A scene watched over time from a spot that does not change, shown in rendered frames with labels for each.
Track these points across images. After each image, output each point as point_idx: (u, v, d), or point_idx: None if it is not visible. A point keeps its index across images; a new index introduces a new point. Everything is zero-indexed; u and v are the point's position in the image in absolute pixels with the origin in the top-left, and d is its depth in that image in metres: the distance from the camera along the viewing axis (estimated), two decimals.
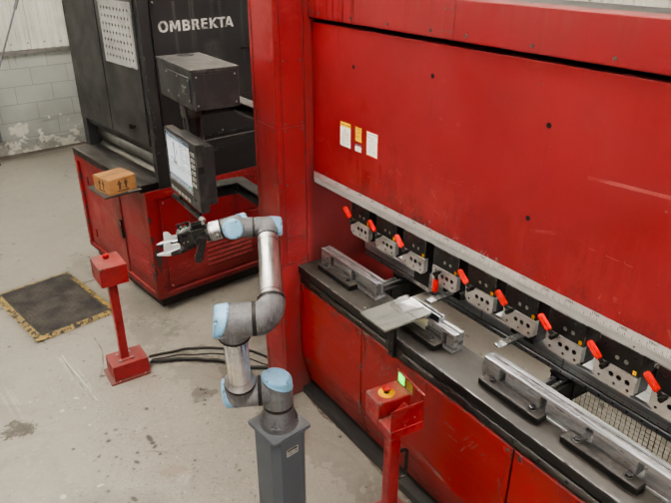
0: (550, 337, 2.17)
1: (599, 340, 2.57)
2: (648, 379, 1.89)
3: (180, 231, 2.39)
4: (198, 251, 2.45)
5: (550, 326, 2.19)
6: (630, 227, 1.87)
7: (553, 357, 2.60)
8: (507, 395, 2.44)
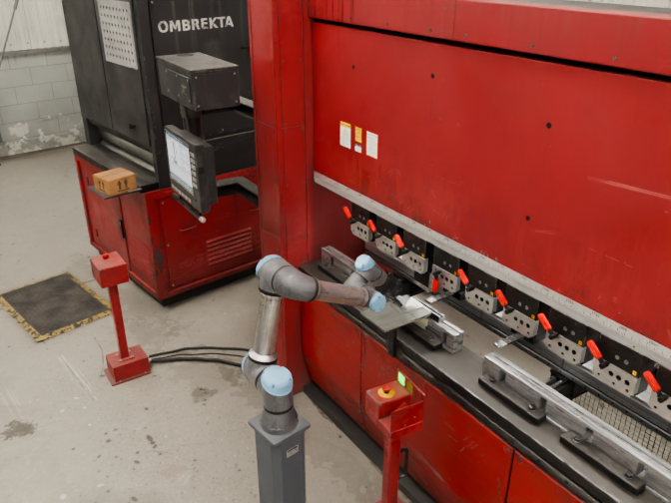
0: (550, 337, 2.17)
1: (599, 340, 2.57)
2: (648, 379, 1.89)
3: None
4: None
5: (550, 326, 2.19)
6: (630, 227, 1.87)
7: (553, 357, 2.60)
8: (507, 395, 2.44)
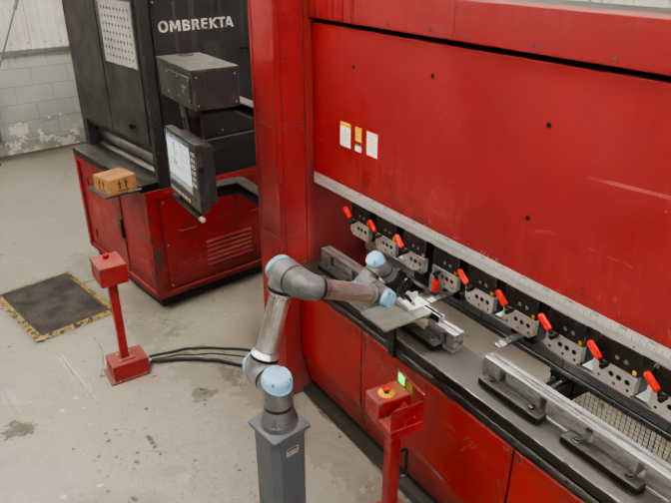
0: (550, 337, 2.17)
1: (599, 340, 2.57)
2: (648, 379, 1.89)
3: None
4: None
5: (550, 326, 2.19)
6: (630, 227, 1.87)
7: (553, 357, 2.60)
8: (507, 395, 2.44)
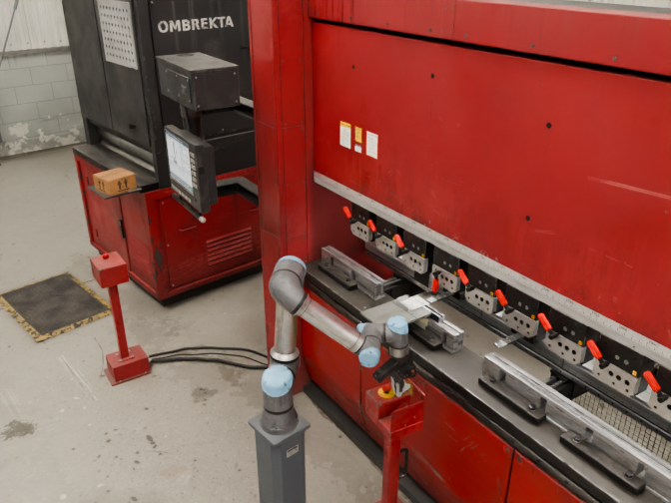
0: (550, 337, 2.17)
1: (599, 340, 2.57)
2: (648, 379, 1.89)
3: None
4: None
5: (550, 326, 2.19)
6: (630, 227, 1.87)
7: (553, 357, 2.60)
8: (507, 395, 2.44)
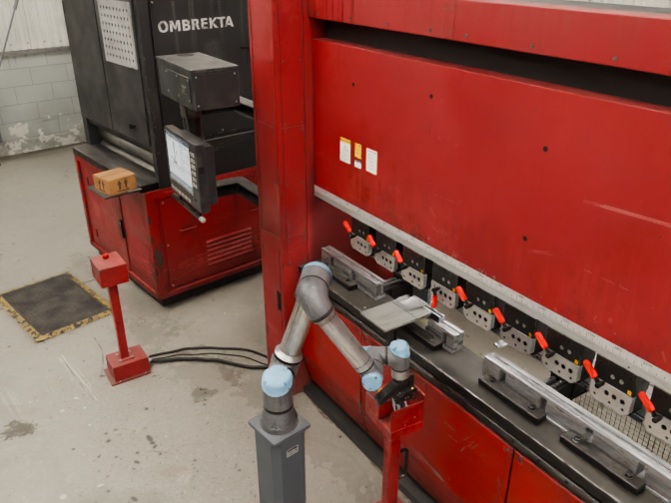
0: (547, 356, 2.21)
1: None
2: (643, 400, 1.93)
3: None
4: None
5: (547, 345, 2.22)
6: (625, 251, 1.90)
7: None
8: (507, 395, 2.44)
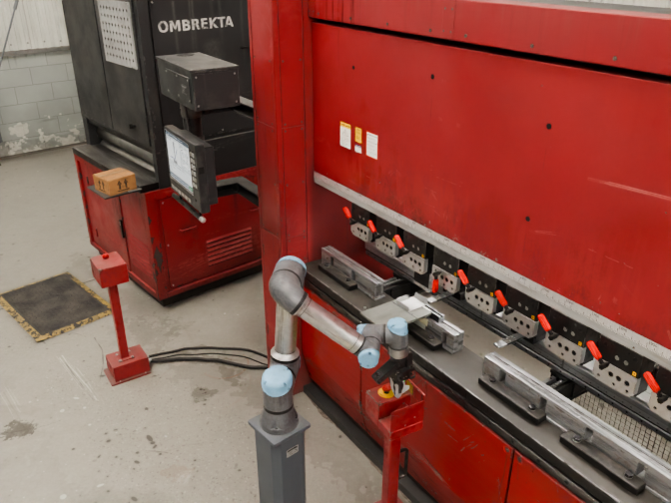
0: (550, 338, 2.17)
1: (599, 340, 2.57)
2: (648, 380, 1.89)
3: None
4: None
5: (550, 327, 2.19)
6: (630, 228, 1.87)
7: (553, 357, 2.60)
8: (507, 395, 2.44)
